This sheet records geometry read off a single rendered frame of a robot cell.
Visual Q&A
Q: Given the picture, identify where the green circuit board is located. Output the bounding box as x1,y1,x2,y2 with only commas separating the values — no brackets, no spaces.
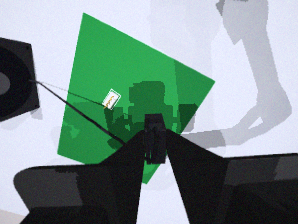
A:
56,12,216,165

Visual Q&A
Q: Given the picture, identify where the black cable with plug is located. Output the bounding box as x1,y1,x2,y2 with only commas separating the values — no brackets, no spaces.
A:
29,80,166,165

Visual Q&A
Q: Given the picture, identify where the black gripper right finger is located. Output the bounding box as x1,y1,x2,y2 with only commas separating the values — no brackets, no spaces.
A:
166,129,298,224

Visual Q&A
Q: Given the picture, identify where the dark grey square fan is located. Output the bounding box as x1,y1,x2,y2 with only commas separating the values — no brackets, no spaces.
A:
0,37,40,123

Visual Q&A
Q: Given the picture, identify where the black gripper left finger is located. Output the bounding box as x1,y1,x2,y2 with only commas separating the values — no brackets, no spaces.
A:
13,130,146,224

